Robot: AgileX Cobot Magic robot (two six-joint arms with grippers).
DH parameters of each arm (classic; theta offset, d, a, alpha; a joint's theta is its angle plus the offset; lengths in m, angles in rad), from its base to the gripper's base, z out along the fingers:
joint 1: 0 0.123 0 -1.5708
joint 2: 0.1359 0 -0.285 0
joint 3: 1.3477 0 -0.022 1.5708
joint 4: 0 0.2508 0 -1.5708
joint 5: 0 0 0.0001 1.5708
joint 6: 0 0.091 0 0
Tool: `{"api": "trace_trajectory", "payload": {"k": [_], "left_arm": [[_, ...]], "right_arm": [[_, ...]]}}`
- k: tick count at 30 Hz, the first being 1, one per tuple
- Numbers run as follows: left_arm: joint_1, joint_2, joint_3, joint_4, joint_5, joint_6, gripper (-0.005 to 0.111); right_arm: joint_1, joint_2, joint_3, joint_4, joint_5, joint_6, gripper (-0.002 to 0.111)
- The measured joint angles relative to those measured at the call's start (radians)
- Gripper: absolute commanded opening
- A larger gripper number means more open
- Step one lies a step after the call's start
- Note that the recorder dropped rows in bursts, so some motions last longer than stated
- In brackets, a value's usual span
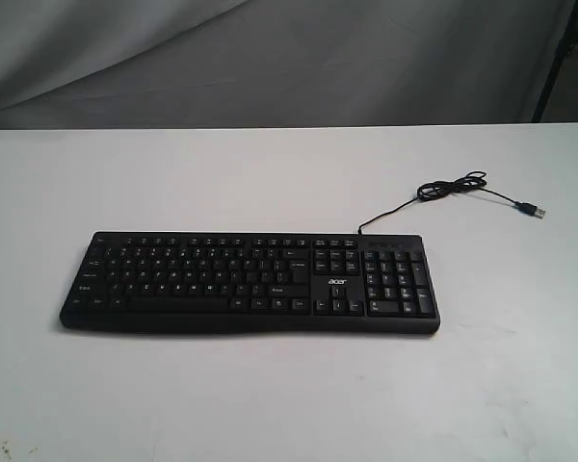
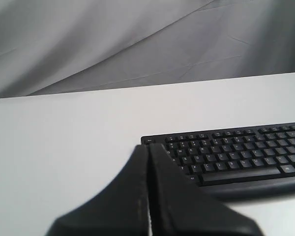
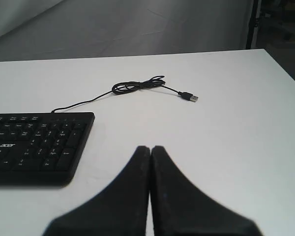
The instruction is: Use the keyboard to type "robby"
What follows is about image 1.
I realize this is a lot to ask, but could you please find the black acer keyboard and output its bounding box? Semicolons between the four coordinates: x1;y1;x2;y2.
59;231;440;335

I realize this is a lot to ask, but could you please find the grey backdrop cloth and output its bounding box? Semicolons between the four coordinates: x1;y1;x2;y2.
0;1;573;129

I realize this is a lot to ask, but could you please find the black stand pole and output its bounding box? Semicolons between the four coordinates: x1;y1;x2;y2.
532;1;578;123

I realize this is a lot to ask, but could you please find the black USB cable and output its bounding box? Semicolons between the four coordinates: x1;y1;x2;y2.
357;169;548;236

